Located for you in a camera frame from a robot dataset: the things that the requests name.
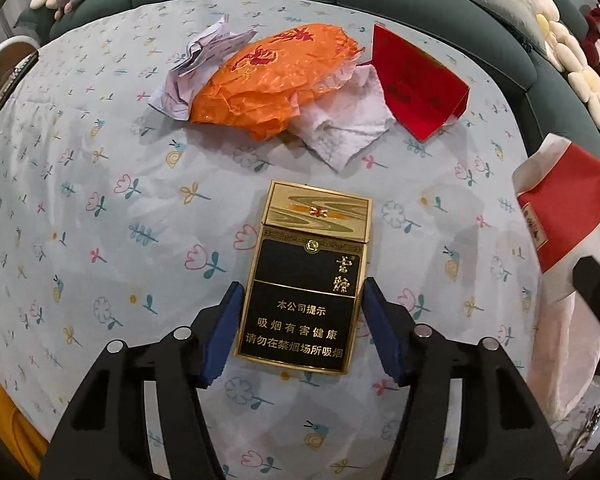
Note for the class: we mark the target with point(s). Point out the black remote control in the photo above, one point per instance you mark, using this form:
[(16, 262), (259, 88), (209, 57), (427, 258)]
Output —
[(15, 80)]

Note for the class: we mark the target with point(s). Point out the bin with white liner bag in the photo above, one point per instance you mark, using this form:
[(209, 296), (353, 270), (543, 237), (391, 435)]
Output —
[(565, 350)]

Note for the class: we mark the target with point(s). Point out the red folded card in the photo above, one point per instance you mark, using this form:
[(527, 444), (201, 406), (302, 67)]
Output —
[(410, 90)]

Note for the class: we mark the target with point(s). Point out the white paper towel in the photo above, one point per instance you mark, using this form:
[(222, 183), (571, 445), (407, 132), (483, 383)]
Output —
[(345, 125)]

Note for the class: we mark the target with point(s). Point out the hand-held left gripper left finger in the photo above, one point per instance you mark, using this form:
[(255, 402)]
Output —
[(225, 330)]

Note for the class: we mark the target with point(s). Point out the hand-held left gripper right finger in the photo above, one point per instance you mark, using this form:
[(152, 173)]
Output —
[(385, 330)]

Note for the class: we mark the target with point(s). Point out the black gold cigarette box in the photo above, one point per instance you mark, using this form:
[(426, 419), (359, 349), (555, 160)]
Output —
[(305, 270)]

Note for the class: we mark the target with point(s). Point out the round white wooden stool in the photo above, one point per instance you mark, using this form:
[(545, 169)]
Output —
[(0, 55)]

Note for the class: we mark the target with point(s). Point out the floral light blue tablecloth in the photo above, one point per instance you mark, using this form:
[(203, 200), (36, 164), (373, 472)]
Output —
[(105, 260)]

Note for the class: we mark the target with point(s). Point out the white daisy cushion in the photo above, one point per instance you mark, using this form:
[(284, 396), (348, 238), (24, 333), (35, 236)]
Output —
[(555, 30), (592, 90)]

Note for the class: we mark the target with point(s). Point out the orange plastic bag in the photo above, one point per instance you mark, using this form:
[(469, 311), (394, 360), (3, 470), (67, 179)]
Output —
[(260, 85)]

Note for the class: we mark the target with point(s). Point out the red white paper bag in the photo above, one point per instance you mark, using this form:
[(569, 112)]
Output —
[(570, 210)]

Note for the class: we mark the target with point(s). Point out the crumpled white paper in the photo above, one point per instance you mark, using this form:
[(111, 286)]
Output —
[(190, 70)]

